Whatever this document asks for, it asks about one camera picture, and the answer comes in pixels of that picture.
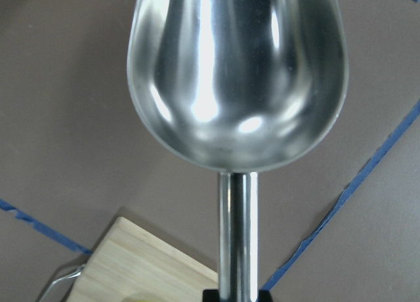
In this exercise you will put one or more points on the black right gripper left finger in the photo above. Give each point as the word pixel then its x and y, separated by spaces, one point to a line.
pixel 210 295

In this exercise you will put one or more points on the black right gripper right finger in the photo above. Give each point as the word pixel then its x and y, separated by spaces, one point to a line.
pixel 265 296

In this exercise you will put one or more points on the wooden cutting board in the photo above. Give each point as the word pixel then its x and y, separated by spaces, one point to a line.
pixel 132 264

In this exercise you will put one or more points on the steel ice scoop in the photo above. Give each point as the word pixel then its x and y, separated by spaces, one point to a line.
pixel 240 87

